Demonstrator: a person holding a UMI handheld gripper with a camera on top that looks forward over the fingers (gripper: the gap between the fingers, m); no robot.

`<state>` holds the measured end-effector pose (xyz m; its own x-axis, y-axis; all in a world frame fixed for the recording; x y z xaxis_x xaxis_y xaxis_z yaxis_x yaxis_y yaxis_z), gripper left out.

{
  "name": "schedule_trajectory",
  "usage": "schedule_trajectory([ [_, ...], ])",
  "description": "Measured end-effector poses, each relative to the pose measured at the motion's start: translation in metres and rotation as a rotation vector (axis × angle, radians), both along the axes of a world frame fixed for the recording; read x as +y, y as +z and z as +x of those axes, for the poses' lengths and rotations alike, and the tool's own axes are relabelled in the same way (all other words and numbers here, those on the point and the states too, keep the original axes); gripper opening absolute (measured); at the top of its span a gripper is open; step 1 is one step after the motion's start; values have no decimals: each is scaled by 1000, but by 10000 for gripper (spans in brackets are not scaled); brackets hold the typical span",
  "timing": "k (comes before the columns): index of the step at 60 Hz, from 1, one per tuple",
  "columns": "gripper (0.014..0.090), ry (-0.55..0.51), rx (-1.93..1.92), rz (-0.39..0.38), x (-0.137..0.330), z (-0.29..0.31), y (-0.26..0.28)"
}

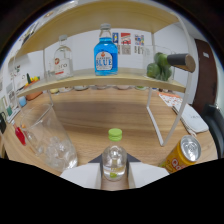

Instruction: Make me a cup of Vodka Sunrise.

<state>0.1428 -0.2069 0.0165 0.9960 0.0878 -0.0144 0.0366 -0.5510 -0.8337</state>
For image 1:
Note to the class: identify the black chair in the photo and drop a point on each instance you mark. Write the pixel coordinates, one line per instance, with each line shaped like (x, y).
(215, 126)

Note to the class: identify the red liquid bottle white cap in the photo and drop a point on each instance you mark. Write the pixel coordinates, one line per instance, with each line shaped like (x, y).
(20, 136)

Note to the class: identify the white plate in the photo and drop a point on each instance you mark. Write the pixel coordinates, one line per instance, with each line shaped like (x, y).
(123, 86)

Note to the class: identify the clear drinking glass with ice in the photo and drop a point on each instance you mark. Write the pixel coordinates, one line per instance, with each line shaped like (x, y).
(56, 150)

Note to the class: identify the multicolour wall poster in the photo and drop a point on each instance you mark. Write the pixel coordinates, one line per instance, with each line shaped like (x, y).
(139, 44)

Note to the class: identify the blue topped wall poster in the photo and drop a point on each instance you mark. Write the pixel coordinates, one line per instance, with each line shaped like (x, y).
(115, 38)

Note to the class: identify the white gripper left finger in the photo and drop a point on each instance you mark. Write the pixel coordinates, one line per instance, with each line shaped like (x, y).
(83, 173)

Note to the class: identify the blue liquid bottle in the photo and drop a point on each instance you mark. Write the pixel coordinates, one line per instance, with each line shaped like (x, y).
(106, 56)

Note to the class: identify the black handbag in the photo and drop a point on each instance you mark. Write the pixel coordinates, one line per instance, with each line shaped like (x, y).
(2, 123)

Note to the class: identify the yellow orange drink can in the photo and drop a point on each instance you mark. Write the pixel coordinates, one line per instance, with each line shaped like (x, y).
(181, 155)

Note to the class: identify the clear bottle green cap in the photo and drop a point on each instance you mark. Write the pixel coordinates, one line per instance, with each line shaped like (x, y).
(114, 160)

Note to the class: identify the red topped wall poster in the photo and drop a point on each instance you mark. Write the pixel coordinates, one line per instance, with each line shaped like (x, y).
(125, 43)

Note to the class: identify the clear bottle red label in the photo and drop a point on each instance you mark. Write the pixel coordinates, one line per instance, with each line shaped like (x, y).
(63, 63)

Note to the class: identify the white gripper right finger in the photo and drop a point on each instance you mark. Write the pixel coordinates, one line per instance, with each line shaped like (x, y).
(146, 173)

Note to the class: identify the white and blue cup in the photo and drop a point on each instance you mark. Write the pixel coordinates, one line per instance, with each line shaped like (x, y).
(22, 101)

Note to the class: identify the glass jar of limes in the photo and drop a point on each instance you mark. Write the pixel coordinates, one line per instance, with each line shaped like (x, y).
(156, 68)

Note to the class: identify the green cucumber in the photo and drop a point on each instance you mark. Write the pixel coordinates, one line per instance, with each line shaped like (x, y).
(29, 78)

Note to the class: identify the brown door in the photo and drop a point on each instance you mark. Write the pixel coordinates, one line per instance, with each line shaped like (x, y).
(205, 76)

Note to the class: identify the orange printed paper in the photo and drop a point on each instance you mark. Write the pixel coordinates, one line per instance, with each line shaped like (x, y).
(170, 99)

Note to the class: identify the wooden two-tier shelf rack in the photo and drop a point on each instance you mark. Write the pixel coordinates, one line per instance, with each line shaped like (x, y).
(100, 78)

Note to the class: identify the white pouch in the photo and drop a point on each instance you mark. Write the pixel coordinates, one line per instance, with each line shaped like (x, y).
(191, 120)

